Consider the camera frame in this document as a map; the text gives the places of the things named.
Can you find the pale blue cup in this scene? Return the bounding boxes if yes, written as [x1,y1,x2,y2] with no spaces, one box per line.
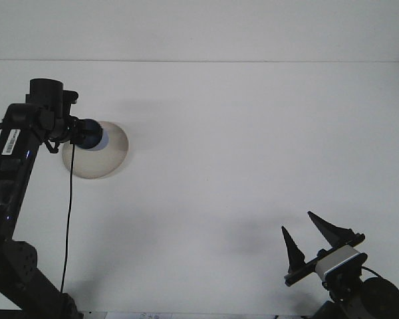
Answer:
[76,118,111,153]

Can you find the pale round plate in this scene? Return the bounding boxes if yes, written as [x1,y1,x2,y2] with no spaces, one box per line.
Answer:
[61,120,130,181]

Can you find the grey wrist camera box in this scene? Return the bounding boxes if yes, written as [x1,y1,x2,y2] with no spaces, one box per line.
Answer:
[315,245,360,283]

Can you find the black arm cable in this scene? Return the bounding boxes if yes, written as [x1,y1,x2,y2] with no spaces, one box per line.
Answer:
[360,265,399,312]
[59,141,76,295]

